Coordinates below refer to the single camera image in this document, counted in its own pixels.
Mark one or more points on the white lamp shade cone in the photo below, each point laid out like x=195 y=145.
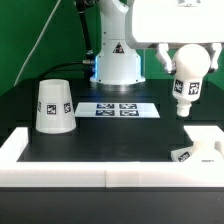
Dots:
x=55 y=113

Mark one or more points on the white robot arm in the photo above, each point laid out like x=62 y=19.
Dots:
x=117 y=64

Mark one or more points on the white foam wall frame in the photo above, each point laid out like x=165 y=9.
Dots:
x=191 y=173

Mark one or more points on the white marker sheet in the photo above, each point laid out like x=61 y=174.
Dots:
x=116 y=110

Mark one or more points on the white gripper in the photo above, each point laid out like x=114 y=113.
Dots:
x=152 y=22

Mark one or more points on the white lamp bulb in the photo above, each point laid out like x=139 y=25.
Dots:
x=192 y=64

